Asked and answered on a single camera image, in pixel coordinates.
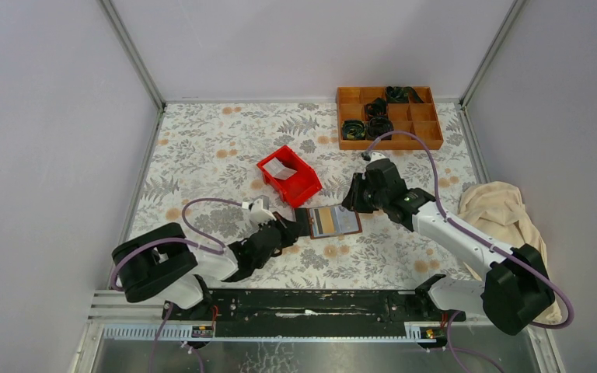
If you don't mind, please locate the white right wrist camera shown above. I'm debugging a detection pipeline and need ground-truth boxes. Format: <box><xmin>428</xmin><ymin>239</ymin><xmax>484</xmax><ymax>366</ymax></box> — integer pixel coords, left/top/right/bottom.
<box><xmin>361</xmin><ymin>152</ymin><xmax>388</xmax><ymax>163</ymax></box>

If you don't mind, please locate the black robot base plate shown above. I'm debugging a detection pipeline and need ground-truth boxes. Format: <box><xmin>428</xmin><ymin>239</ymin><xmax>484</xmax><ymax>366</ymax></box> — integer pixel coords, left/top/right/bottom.
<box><xmin>169</xmin><ymin>288</ymin><xmax>466</xmax><ymax>339</ymax></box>

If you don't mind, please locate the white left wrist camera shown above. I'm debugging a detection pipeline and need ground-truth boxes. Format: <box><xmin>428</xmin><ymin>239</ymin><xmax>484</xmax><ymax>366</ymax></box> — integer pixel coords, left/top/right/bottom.
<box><xmin>241</xmin><ymin>196</ymin><xmax>276</xmax><ymax>225</ymax></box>

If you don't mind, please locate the red plastic bin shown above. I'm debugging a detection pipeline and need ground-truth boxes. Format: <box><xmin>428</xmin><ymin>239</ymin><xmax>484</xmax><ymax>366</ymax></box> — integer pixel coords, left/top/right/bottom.
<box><xmin>257</xmin><ymin>145</ymin><xmax>323</xmax><ymax>207</ymax></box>

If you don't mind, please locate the floral patterned table mat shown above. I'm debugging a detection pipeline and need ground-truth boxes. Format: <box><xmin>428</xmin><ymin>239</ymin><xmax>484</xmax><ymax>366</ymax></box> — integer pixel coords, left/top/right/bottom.
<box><xmin>129</xmin><ymin>103</ymin><xmax>470</xmax><ymax>289</ymax></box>

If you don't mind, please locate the orange card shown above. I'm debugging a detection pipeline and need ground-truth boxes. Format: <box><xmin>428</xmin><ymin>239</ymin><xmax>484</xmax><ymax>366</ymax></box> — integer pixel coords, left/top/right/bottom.
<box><xmin>312</xmin><ymin>207</ymin><xmax>337</xmax><ymax>237</ymax></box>

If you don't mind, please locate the beige crumpled cloth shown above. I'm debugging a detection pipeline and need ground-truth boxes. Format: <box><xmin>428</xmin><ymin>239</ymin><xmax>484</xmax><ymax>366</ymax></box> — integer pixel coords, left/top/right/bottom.
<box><xmin>458</xmin><ymin>181</ymin><xmax>562</xmax><ymax>326</ymax></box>

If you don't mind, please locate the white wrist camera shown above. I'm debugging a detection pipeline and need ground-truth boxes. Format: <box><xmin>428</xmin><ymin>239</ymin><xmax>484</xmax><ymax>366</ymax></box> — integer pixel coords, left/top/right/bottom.
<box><xmin>241</xmin><ymin>196</ymin><xmax>276</xmax><ymax>225</ymax></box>
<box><xmin>361</xmin><ymin>152</ymin><xmax>388</xmax><ymax>163</ymax></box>

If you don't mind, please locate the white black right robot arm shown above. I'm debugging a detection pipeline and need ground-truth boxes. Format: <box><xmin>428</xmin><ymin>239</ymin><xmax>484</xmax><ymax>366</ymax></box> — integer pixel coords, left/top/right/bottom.
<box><xmin>332</xmin><ymin>158</ymin><xmax>556</xmax><ymax>335</ymax></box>

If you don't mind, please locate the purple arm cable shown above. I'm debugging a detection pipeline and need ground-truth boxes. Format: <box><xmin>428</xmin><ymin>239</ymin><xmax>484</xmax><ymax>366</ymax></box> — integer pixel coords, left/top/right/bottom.
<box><xmin>361</xmin><ymin>131</ymin><xmax>575</xmax><ymax>373</ymax></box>
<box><xmin>109</xmin><ymin>197</ymin><xmax>253</xmax><ymax>373</ymax></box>

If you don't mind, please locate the brown leather card holder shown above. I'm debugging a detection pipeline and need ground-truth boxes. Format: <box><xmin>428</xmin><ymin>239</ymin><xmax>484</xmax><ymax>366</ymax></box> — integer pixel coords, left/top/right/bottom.
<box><xmin>308</xmin><ymin>205</ymin><xmax>362</xmax><ymax>239</ymax></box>

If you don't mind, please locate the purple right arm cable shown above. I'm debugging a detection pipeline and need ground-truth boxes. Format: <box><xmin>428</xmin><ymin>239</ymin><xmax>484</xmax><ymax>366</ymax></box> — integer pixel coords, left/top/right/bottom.
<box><xmin>361</xmin><ymin>131</ymin><xmax>575</xmax><ymax>373</ymax></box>

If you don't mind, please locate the light blue card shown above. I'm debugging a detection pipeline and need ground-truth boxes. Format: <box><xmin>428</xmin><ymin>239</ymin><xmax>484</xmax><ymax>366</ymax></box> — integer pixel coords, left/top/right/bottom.
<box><xmin>333</xmin><ymin>205</ymin><xmax>361</xmax><ymax>235</ymax></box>

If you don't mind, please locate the stack of credit cards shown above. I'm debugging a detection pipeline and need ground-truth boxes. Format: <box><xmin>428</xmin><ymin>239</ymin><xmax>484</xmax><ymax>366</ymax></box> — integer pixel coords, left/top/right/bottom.
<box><xmin>264</xmin><ymin>158</ymin><xmax>296</xmax><ymax>180</ymax></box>

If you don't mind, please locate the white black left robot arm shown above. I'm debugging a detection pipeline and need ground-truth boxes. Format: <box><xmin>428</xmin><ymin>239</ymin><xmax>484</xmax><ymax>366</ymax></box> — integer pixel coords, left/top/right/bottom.
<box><xmin>110</xmin><ymin>216</ymin><xmax>305</xmax><ymax>319</ymax></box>

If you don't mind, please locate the dark floral rolled cloth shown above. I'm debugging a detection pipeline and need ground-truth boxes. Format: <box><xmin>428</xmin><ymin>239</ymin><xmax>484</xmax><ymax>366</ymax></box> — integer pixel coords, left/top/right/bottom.
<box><xmin>341</xmin><ymin>120</ymin><xmax>366</xmax><ymax>141</ymax></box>

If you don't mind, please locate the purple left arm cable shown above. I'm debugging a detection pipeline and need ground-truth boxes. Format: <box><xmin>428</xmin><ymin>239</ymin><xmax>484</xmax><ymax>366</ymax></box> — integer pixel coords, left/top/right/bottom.
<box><xmin>109</xmin><ymin>197</ymin><xmax>253</xmax><ymax>373</ymax></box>

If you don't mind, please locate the wooden compartment tray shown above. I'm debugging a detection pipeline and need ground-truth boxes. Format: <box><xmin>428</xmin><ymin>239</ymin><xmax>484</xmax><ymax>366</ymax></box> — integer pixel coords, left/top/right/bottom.
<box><xmin>337</xmin><ymin>86</ymin><xmax>444</xmax><ymax>150</ymax></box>

